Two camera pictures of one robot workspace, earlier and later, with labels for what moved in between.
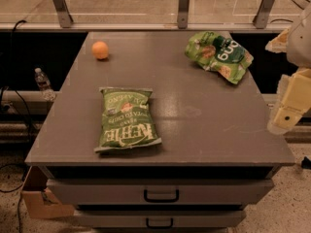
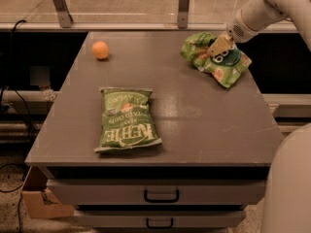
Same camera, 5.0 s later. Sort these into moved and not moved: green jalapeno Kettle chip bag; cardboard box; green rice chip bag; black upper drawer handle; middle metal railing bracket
Moved: green rice chip bag
Not moved: black upper drawer handle; cardboard box; green jalapeno Kettle chip bag; middle metal railing bracket
